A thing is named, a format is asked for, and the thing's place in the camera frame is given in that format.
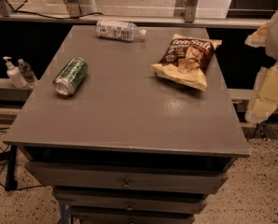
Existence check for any grey drawer cabinet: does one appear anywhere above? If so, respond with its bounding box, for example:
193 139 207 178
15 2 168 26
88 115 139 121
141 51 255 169
2 25 251 224

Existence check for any white pump dispenser bottle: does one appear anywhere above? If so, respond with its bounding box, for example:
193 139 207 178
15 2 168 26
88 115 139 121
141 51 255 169
3 56 27 89

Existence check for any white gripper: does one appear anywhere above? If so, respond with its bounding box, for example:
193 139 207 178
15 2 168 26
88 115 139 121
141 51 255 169
244 10 278 123

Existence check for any grey drawer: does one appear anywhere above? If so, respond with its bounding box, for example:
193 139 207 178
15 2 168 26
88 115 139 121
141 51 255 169
53 189 207 214
71 206 194 224
25 161 228 194

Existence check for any small clear bottle on shelf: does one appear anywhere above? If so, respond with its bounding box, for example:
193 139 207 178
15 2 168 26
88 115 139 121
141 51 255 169
18 59 37 89

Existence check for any black cable on ledge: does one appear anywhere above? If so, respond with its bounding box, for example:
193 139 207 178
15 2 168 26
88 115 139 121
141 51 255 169
0 0 104 20

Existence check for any brown sea salt chip bag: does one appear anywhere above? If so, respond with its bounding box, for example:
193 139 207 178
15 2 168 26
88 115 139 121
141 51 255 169
150 34 222 91

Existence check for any grey metal window frame post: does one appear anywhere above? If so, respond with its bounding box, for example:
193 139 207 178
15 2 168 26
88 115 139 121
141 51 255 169
174 0 198 23

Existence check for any bottom grey drawer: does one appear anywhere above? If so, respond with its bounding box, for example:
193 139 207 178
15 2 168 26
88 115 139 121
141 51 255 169
71 206 194 224

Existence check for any black stand leg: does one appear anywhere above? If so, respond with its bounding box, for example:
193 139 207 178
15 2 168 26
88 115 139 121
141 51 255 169
5 146 18 191

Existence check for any middle grey drawer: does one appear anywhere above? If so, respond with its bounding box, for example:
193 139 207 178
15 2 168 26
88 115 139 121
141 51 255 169
53 189 207 214

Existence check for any top grey drawer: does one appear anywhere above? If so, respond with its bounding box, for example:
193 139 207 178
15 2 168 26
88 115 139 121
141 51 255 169
25 161 228 194

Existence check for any black floor cable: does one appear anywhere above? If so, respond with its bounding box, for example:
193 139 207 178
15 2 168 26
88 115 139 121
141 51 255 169
0 119 49 192

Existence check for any green soda can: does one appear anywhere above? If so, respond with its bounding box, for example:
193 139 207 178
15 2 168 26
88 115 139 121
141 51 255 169
53 57 88 96

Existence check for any clear plastic water bottle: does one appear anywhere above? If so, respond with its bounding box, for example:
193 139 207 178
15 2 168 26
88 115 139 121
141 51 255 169
96 20 146 42

